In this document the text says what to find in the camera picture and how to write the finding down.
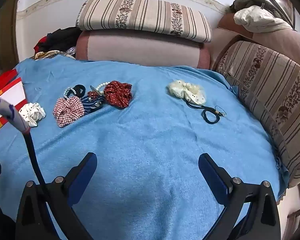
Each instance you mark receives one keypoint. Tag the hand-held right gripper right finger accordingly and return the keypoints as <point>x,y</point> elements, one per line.
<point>212,177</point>

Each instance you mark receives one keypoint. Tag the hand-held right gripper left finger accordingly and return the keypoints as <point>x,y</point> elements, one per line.
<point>85,171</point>

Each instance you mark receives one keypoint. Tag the red plaid scrunchie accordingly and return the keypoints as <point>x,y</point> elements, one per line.
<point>68,111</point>

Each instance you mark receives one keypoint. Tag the navy striped scrunchie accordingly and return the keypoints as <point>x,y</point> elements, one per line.
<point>88,105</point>

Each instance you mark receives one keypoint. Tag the white polka dot scrunchie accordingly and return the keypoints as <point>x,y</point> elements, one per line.
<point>32,113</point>

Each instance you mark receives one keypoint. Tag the red polka dot scrunchie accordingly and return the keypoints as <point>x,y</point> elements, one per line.
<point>118,93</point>

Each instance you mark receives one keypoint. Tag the red box with white lining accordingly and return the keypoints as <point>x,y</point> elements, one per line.
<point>12,97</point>

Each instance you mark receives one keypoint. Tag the cream scrunchie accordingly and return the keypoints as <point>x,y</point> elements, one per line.
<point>190,92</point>

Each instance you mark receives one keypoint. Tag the grey patterned cloth sleeve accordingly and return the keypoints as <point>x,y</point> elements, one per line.
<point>7,110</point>

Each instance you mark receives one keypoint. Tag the wide striped floral cushion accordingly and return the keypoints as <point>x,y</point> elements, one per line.
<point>270,92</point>

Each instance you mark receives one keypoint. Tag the patterned silk scarf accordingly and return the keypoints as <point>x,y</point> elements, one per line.
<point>52,54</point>

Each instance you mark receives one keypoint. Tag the long pink bolster cushion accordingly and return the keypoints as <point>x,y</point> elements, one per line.
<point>140,48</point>

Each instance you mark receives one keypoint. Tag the black clothing pile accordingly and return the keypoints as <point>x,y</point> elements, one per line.
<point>62,38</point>

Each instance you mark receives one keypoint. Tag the red cloth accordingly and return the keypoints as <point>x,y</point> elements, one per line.
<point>41,43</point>

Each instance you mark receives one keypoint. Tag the pink sofa cushion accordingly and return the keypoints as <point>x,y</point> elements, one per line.
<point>285,45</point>

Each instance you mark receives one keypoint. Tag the white cloth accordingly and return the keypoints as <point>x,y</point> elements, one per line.
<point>260,20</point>

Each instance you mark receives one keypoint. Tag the long striped floral cushion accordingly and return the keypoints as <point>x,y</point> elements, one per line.
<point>145,15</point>

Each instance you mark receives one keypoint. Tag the dark green furry cloth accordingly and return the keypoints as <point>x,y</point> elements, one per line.
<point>250,1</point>

